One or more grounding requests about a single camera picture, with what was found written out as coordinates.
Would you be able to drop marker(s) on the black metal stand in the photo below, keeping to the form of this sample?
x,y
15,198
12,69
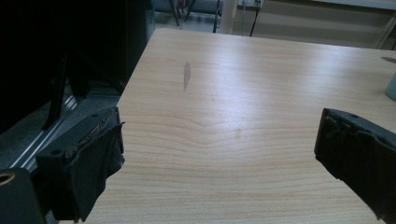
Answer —
x,y
59,93

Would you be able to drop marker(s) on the white pillar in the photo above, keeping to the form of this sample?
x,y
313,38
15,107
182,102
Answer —
x,y
229,16

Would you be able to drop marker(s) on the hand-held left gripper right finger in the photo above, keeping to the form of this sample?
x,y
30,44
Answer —
x,y
361,155

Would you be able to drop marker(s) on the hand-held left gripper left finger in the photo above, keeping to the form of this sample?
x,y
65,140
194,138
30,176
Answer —
x,y
84,161

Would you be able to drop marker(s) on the pale green cup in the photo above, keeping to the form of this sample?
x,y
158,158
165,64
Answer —
x,y
391,88

